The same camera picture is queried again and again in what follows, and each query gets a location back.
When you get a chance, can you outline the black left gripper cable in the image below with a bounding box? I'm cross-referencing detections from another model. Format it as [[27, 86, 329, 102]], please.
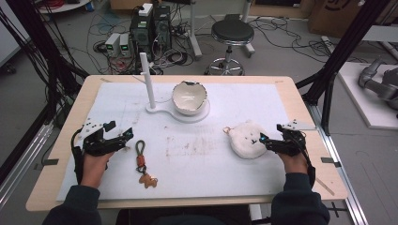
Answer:
[[70, 128, 84, 186]]

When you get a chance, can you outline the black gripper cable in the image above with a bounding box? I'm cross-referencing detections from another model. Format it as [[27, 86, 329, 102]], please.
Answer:
[[70, 128, 84, 186], [299, 145, 317, 189]]

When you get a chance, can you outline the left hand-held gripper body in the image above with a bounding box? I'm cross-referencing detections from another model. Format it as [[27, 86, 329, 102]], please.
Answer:
[[73, 118, 127, 158]]

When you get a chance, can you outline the grey tape piece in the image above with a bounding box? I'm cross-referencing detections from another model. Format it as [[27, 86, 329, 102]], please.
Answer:
[[41, 157, 60, 167], [320, 157, 343, 169]]

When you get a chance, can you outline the black frame strut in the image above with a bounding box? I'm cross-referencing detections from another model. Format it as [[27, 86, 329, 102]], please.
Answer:
[[0, 0, 90, 186], [295, 0, 392, 136]]

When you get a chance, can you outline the person's left hand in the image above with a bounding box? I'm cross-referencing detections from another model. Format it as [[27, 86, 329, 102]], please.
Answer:
[[80, 151, 115, 189]]

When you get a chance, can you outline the white plush bear pouch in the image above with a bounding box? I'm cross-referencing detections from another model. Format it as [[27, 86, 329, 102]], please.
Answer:
[[222, 120, 269, 160]]

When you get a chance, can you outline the white table mat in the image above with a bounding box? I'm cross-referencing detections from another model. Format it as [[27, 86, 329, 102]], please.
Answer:
[[55, 82, 291, 203]]

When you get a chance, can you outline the white floor board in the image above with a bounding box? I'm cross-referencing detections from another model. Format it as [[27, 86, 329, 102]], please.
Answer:
[[337, 61, 398, 130]]

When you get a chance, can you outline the grey power supply unit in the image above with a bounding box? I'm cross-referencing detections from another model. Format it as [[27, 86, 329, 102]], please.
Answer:
[[118, 32, 133, 58], [104, 32, 122, 58]]

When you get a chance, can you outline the black round stool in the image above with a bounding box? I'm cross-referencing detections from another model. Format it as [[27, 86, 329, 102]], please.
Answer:
[[204, 18, 255, 77]]

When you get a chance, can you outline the person's right hand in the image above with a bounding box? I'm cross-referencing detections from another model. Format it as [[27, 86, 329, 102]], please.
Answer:
[[277, 152, 310, 184]]

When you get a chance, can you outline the white stand with post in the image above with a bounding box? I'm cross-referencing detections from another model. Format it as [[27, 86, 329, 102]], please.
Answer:
[[139, 52, 211, 124]]

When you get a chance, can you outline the white eggshell-shaped bowl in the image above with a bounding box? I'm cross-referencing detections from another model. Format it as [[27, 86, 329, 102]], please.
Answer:
[[171, 80, 208, 116]]

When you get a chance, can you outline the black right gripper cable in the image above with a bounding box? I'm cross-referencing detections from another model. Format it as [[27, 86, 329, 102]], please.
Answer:
[[299, 145, 317, 189]]

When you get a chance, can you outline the brown cardboard box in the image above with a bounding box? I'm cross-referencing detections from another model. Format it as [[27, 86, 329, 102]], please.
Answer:
[[307, 0, 379, 39]]

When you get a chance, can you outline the black computer tower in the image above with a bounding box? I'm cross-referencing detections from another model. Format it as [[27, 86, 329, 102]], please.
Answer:
[[129, 3, 155, 62], [152, 5, 173, 52]]

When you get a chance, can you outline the keychain with brown bear pendant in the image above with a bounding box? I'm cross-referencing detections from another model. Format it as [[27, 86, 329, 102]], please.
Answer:
[[134, 139, 160, 189]]

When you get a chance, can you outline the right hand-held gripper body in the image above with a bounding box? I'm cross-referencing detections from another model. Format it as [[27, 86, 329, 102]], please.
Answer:
[[266, 119, 317, 158]]

